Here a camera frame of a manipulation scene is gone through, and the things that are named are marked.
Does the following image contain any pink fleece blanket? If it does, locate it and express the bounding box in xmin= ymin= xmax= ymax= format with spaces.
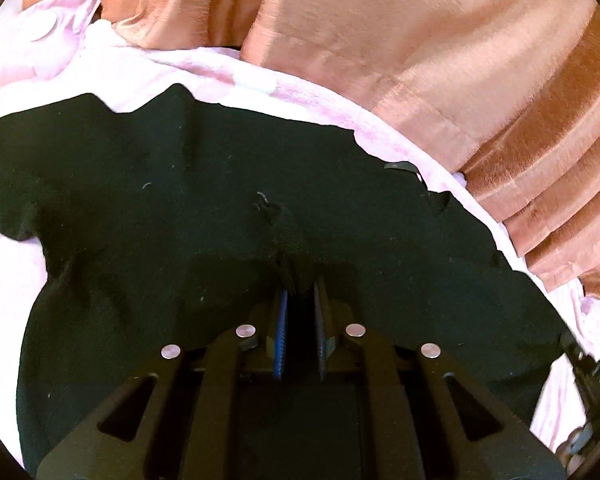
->
xmin=0 ymin=0 xmax=600 ymax=465

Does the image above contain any black knit garment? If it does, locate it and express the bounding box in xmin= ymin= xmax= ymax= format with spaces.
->
xmin=0 ymin=84 xmax=565 ymax=472

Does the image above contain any orange curtain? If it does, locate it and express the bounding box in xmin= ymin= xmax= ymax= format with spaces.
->
xmin=23 ymin=0 xmax=600 ymax=298

